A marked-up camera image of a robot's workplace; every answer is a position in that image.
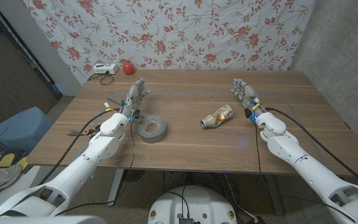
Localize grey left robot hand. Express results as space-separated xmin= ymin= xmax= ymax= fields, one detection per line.
xmin=120 ymin=77 xmax=151 ymax=118

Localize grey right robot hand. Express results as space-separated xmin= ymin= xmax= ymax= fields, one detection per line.
xmin=230 ymin=77 xmax=266 ymax=118

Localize clear plastic bottle yellow label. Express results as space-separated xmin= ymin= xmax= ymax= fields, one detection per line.
xmin=200 ymin=104 xmax=234 ymax=129

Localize grey duct tape roll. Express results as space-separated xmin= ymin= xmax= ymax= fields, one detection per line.
xmin=137 ymin=114 xmax=168 ymax=144

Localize red ball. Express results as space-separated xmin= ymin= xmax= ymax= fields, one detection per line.
xmin=122 ymin=62 xmax=135 ymax=76

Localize white power strip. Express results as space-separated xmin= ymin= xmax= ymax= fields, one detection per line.
xmin=92 ymin=63 xmax=119 ymax=75

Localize black round disc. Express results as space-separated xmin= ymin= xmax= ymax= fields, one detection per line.
xmin=122 ymin=169 xmax=145 ymax=183

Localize floral backdrop cloth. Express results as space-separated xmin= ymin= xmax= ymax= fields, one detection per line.
xmin=20 ymin=0 xmax=317 ymax=86

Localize white table leg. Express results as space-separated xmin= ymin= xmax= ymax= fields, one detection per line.
xmin=107 ymin=169 xmax=126 ymax=208

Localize grey table leg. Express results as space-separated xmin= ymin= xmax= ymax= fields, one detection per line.
xmin=264 ymin=174 xmax=285 ymax=216

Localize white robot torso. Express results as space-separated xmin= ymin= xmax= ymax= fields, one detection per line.
xmin=147 ymin=185 xmax=238 ymax=224

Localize yellow black slipper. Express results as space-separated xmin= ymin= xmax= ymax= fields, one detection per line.
xmin=0 ymin=151 xmax=17 ymax=169
xmin=16 ymin=156 xmax=32 ymax=174

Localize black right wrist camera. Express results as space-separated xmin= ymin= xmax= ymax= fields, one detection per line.
xmin=244 ymin=108 xmax=257 ymax=123

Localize black power strip cable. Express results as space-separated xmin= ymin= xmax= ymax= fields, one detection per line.
xmin=88 ymin=73 xmax=115 ymax=86

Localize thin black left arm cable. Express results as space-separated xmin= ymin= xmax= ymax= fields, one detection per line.
xmin=54 ymin=121 xmax=136 ymax=217

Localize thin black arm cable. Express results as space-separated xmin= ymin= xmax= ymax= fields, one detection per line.
xmin=54 ymin=121 xmax=136 ymax=217
xmin=254 ymin=121 xmax=357 ymax=223

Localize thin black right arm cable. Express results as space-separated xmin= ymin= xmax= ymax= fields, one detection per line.
xmin=254 ymin=121 xmax=357 ymax=223

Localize scissors orange black handles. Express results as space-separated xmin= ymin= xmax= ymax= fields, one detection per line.
xmin=66 ymin=124 xmax=102 ymax=139

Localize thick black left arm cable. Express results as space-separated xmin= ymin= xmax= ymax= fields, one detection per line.
xmin=38 ymin=108 xmax=121 ymax=186

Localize grey floor cable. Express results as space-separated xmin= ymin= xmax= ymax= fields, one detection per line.
xmin=222 ymin=173 xmax=260 ymax=224

